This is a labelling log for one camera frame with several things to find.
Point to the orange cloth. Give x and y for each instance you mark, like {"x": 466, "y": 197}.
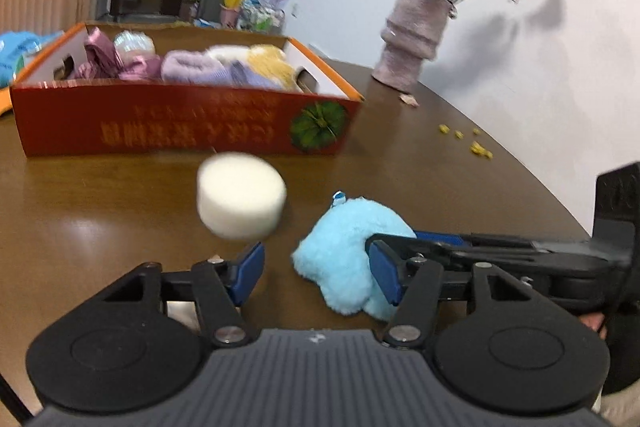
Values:
{"x": 5, "y": 101}

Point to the red orange cardboard box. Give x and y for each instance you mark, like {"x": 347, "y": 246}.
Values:
{"x": 103, "y": 116}

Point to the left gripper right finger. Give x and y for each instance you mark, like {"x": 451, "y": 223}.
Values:
{"x": 415, "y": 277}

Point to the purple cloth pouch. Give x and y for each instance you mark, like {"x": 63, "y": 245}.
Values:
{"x": 242, "y": 76}

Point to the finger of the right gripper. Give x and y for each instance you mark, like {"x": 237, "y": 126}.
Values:
{"x": 502, "y": 241}
{"x": 593, "y": 264}

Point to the fallen flower petal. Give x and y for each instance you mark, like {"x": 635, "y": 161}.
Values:
{"x": 409, "y": 100}

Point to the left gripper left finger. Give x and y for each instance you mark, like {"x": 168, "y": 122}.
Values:
{"x": 218, "y": 289}

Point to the light blue plush toy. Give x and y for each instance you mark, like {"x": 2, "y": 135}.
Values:
{"x": 333, "y": 255}

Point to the blue tissue pack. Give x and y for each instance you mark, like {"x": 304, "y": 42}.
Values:
{"x": 17, "y": 49}

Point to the white round sponge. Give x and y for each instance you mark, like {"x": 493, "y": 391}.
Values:
{"x": 239, "y": 196}

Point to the yellow crumbs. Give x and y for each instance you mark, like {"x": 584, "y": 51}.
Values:
{"x": 471, "y": 140}

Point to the right hand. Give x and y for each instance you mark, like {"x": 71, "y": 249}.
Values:
{"x": 595, "y": 322}

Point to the white green mesh ball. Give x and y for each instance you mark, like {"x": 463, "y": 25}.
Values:
{"x": 129, "y": 44}

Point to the pink satin scrunchie bow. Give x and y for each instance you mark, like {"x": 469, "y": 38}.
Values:
{"x": 104, "y": 62}

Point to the pink fuzzy vase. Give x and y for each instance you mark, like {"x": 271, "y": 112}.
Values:
{"x": 412, "y": 35}

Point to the cluttered storage rack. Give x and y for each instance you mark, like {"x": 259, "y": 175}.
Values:
{"x": 266, "y": 17}

